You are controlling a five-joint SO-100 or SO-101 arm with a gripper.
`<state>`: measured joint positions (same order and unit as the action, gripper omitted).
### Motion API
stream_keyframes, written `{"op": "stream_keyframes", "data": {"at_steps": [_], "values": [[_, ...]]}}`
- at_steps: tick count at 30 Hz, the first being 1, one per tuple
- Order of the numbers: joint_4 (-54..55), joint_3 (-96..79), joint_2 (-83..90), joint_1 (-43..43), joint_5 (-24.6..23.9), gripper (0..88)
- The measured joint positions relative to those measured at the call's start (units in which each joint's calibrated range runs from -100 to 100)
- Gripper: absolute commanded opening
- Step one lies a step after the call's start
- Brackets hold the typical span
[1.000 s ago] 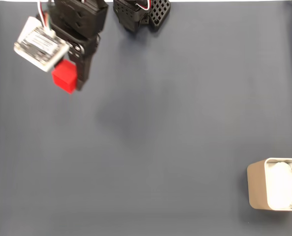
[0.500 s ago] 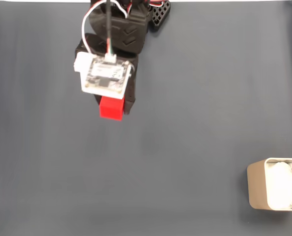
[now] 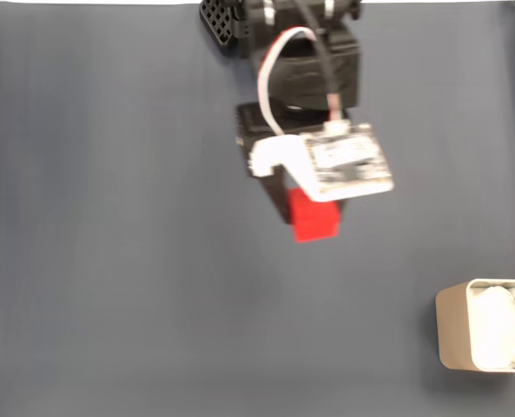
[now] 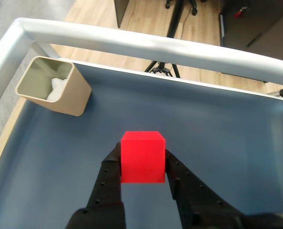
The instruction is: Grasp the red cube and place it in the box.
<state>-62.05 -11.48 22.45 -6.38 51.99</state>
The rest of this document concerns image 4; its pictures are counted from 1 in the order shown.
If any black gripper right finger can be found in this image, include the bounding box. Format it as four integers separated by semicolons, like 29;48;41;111
164;147;244;229

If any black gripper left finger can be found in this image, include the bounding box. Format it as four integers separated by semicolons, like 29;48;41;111
64;142;127;229

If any red cube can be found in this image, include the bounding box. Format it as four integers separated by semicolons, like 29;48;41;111
120;130;167;184

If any beige open box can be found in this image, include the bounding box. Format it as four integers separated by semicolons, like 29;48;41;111
15;56;92;117

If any blue-grey table mat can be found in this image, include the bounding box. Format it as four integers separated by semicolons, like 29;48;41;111
0;59;283;229

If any white crumpled tissue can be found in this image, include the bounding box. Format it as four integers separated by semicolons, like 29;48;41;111
47;76;69;101

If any dark desk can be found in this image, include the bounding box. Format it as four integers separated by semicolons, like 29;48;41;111
114;0;130;28

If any black tripod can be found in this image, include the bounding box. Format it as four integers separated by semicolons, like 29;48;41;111
144;0;189;79

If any red key tag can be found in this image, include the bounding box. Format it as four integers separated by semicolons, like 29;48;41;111
234;6;249;19

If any silver metal table rail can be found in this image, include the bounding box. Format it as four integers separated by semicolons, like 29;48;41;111
0;17;283;119

